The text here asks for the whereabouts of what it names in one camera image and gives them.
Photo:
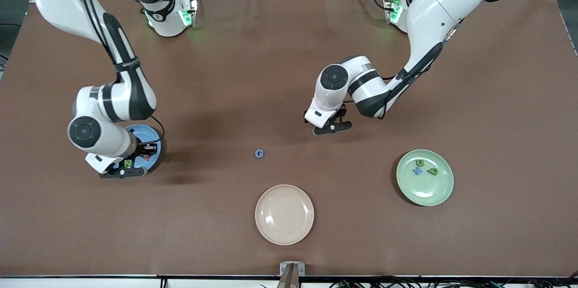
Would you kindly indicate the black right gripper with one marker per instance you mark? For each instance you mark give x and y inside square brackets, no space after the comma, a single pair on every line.
[143,148]

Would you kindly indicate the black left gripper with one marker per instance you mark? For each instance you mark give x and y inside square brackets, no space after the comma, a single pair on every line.
[342,113]

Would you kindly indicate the green letter N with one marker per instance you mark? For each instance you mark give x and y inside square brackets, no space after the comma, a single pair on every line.
[128,163]

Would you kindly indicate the blue letter G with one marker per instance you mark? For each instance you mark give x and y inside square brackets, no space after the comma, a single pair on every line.
[259,153]

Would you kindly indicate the green letter u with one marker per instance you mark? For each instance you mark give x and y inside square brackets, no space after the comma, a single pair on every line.
[420,162]

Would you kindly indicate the blue letter x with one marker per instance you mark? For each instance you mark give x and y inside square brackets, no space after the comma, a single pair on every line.
[418,171]

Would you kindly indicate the green letter q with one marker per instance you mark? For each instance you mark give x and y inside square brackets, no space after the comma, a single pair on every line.
[433,171]

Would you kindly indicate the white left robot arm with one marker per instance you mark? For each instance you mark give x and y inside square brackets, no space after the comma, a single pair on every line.
[334,77]

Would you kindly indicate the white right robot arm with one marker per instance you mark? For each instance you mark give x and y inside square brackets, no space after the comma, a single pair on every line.
[85,131]

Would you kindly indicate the blue plate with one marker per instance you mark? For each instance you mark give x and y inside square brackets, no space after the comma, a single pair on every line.
[151,137]

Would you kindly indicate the green plate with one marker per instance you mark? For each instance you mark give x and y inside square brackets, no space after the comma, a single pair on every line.
[424,191]

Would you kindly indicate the beige plate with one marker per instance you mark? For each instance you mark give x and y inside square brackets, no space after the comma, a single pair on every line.
[284,214]

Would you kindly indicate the brown table mat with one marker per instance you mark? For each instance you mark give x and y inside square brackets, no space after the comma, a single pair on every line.
[90,234]

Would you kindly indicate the silver base connector box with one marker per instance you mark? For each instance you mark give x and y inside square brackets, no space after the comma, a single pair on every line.
[392,8]
[188,12]

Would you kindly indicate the grey metal bracket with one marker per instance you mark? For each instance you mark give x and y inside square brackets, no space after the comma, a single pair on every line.
[292,274]

